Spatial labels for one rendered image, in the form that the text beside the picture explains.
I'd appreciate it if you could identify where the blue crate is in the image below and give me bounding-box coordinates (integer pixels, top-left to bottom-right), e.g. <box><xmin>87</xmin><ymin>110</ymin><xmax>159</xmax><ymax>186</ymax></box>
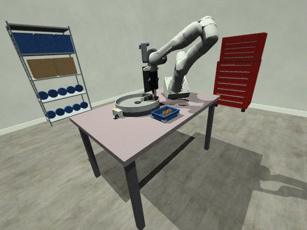
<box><xmin>151</xmin><ymin>106</ymin><xmax>180</xmax><ymax>123</ymax></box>

